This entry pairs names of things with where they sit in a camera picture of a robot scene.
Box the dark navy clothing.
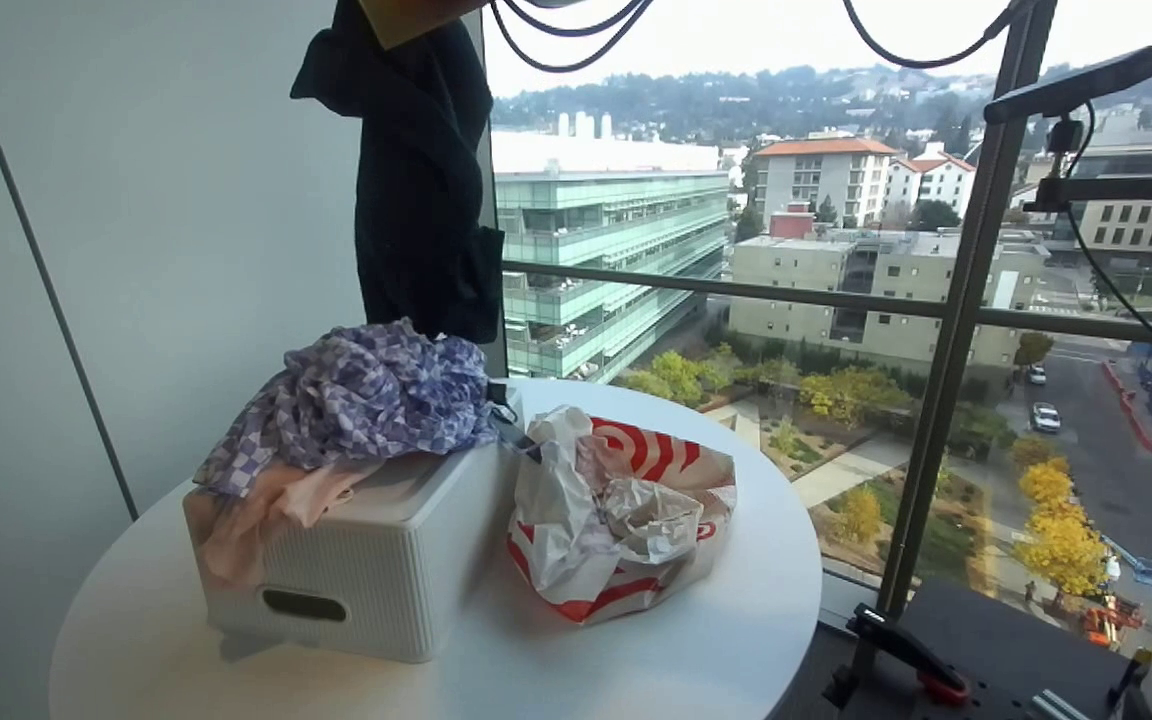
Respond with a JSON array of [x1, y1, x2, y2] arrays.
[[286, 0, 507, 349]]

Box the purple floral clothing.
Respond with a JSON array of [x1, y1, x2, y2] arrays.
[[192, 315, 498, 501]]

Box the white red plastic shopping bag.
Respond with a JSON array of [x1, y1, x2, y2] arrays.
[[502, 403, 740, 629]]

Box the white plastic storage container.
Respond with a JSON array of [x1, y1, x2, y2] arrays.
[[181, 436, 521, 669]]

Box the pink cloth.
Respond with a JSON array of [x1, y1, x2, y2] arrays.
[[185, 452, 388, 591]]

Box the metal window rail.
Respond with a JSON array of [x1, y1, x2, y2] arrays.
[[498, 255, 1152, 349]]

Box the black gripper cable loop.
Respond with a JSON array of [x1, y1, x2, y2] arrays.
[[486, 0, 654, 74]]

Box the metal camera stand pole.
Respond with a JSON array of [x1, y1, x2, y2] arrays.
[[819, 0, 1059, 712]]

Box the black overhead cable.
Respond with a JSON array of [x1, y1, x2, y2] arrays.
[[839, 0, 1025, 72]]

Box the red clamp handle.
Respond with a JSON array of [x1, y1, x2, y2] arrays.
[[910, 665, 971, 712]]

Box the thin black camera cable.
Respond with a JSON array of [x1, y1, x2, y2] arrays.
[[1059, 194, 1152, 361]]

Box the black clamp bracket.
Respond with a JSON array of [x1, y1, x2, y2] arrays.
[[1019, 111, 1152, 214]]

